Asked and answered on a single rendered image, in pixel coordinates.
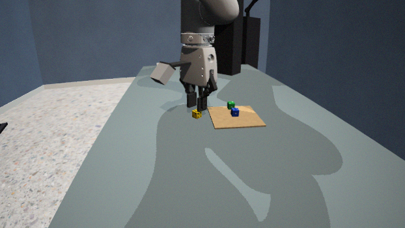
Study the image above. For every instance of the yellow die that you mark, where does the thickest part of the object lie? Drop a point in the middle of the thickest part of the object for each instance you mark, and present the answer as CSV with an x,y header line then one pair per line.
x,y
196,114

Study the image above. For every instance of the green die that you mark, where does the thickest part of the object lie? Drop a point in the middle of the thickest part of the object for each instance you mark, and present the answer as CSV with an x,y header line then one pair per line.
x,y
230,105

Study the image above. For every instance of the blue die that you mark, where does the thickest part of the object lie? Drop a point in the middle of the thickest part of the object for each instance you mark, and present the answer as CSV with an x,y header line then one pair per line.
x,y
234,112

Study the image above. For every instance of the tan mat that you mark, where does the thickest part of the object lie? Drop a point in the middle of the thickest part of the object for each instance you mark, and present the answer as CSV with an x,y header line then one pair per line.
x,y
222,119

